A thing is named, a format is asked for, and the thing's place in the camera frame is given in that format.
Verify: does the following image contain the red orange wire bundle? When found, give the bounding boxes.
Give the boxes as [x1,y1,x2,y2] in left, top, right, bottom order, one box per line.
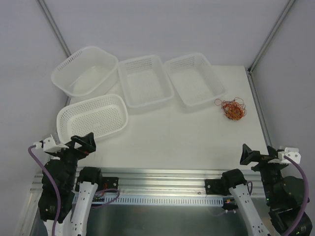
[214,96,247,121]

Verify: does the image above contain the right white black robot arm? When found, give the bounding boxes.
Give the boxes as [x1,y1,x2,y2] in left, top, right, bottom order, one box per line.
[220,144,313,236]

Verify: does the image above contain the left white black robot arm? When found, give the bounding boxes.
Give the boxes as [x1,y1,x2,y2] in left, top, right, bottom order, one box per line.
[38,133,103,236]

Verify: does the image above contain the front-left white perforated basket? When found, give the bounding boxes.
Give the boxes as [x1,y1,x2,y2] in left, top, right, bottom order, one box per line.
[57,94,128,144]

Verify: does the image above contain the deep white plastic tub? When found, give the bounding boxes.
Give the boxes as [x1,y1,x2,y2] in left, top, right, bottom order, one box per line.
[51,46,119,101]

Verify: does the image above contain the middle white perforated basket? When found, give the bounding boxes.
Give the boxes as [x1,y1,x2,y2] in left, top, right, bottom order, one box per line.
[118,55,174,114]

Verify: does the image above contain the right white perforated basket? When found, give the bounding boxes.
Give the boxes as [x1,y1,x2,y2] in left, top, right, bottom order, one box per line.
[164,53,226,112]

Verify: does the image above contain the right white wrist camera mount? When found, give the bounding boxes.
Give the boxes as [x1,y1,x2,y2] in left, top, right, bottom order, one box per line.
[268,147,301,164]

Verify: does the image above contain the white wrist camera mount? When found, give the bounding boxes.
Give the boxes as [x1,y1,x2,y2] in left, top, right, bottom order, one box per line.
[33,133,69,153]
[268,147,301,164]

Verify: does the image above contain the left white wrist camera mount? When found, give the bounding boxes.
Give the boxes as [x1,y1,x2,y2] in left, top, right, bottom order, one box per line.
[33,133,69,153]

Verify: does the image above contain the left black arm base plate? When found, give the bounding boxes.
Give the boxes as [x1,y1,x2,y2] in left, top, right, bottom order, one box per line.
[102,177,119,193]

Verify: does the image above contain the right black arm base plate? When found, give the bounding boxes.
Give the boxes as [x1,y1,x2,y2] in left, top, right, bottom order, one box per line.
[204,179,224,195]

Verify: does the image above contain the aluminium mounting rail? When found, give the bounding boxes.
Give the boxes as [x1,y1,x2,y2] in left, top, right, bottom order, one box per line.
[31,167,293,197]

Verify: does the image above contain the white slotted cable duct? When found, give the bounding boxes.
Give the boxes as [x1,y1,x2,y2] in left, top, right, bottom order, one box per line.
[73,195,224,207]

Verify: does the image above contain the left aluminium frame post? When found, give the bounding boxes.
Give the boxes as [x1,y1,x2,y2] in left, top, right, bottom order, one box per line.
[36,0,71,57]

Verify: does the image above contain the aluminium frame post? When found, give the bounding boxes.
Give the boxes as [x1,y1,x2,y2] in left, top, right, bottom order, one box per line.
[248,0,296,75]
[36,0,71,57]

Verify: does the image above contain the right aluminium frame post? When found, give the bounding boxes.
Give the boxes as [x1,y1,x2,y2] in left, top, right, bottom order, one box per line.
[248,0,296,75]

